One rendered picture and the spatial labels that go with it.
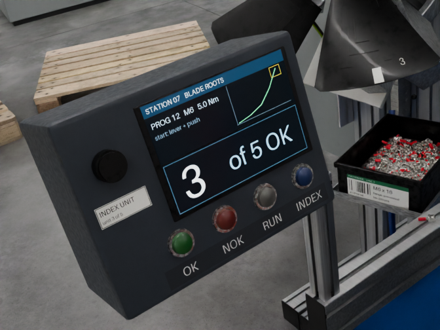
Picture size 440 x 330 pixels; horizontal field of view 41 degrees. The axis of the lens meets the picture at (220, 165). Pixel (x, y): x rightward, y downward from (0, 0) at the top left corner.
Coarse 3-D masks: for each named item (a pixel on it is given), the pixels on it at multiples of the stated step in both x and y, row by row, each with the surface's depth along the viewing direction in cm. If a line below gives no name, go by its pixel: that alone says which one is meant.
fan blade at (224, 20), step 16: (256, 0) 133; (272, 0) 131; (288, 0) 130; (304, 0) 129; (224, 16) 138; (240, 16) 135; (256, 16) 134; (272, 16) 132; (288, 16) 131; (304, 16) 130; (224, 32) 138; (240, 32) 136; (256, 32) 134; (304, 32) 132
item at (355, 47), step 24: (336, 0) 116; (360, 0) 116; (384, 0) 116; (336, 24) 114; (360, 24) 113; (384, 24) 113; (408, 24) 113; (336, 48) 112; (360, 48) 111; (384, 48) 110; (408, 48) 109; (336, 72) 111; (360, 72) 109; (384, 72) 108; (408, 72) 107
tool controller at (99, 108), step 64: (192, 64) 56; (256, 64) 57; (64, 128) 48; (128, 128) 51; (192, 128) 54; (256, 128) 58; (64, 192) 52; (128, 192) 51; (320, 192) 63; (128, 256) 52; (192, 256) 55
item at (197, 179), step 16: (176, 160) 53; (192, 160) 54; (208, 160) 55; (176, 176) 54; (192, 176) 54; (208, 176) 55; (176, 192) 54; (192, 192) 55; (208, 192) 55; (176, 208) 54; (192, 208) 55
